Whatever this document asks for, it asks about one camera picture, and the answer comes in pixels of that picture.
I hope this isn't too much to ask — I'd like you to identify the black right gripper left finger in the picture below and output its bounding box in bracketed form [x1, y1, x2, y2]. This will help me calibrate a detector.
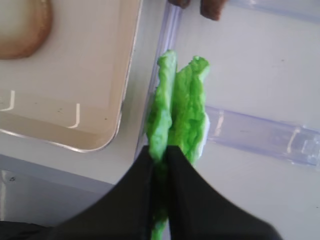
[0, 146, 154, 240]

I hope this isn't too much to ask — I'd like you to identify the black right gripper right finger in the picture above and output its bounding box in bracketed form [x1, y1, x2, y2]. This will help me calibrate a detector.
[166, 146, 282, 240]

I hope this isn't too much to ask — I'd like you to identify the green lettuce leaf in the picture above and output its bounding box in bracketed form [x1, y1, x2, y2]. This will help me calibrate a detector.
[146, 50, 177, 240]
[168, 56, 210, 165]

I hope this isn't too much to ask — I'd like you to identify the rear brown meat patty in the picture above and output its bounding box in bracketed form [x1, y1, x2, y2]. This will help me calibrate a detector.
[200, 0, 227, 21]

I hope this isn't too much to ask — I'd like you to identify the brown meat patty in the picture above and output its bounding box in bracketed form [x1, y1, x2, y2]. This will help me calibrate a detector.
[168, 0, 191, 9]
[200, 0, 227, 21]

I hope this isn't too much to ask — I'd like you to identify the front brown meat patty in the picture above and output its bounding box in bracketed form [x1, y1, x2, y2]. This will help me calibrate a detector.
[168, 0, 191, 9]

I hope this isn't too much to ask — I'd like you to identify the bottom bun bread slice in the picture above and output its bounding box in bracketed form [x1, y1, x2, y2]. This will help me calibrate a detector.
[0, 0, 53, 60]

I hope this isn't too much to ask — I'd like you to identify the white rectangular tray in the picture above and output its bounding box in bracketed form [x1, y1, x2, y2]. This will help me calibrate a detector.
[0, 0, 142, 152]

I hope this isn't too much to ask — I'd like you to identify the clear acrylic right food rack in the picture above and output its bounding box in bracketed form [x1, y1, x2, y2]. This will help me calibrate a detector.
[137, 3, 320, 168]

